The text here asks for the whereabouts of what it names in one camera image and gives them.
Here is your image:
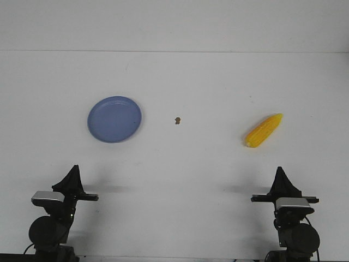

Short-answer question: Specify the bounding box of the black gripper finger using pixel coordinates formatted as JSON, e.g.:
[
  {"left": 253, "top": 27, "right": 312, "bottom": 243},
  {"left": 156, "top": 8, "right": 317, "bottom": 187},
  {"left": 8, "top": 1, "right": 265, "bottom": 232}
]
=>
[
  {"left": 280, "top": 167, "right": 302, "bottom": 197},
  {"left": 77, "top": 167, "right": 85, "bottom": 194},
  {"left": 52, "top": 165, "right": 79, "bottom": 193},
  {"left": 267, "top": 166, "right": 281, "bottom": 195}
]

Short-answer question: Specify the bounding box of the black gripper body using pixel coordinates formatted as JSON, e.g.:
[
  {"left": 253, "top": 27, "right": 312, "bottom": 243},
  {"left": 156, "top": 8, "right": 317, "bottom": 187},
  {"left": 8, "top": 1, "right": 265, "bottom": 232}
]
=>
[
  {"left": 44, "top": 193, "right": 99, "bottom": 222},
  {"left": 251, "top": 195, "right": 319, "bottom": 227}
]

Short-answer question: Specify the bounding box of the yellow corn cob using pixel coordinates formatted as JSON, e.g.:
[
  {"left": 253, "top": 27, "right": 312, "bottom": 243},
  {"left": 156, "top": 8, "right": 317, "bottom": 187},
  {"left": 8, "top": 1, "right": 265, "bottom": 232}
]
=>
[{"left": 244, "top": 114, "right": 283, "bottom": 148}]

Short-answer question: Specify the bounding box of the blue round plate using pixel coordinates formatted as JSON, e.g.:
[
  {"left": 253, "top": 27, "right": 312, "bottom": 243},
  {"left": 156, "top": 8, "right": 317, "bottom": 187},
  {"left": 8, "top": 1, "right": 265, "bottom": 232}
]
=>
[{"left": 87, "top": 96, "right": 142, "bottom": 144}]

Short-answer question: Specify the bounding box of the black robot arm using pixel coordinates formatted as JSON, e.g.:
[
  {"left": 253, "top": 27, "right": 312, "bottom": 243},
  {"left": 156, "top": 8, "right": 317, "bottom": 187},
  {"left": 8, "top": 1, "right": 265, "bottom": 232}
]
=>
[
  {"left": 251, "top": 166, "right": 320, "bottom": 261},
  {"left": 28, "top": 165, "right": 99, "bottom": 261}
]

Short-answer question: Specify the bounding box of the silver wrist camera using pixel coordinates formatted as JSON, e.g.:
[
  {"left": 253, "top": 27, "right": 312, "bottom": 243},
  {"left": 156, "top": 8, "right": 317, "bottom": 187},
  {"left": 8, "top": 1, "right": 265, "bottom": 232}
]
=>
[
  {"left": 31, "top": 191, "right": 65, "bottom": 207},
  {"left": 275, "top": 197, "right": 311, "bottom": 210}
]

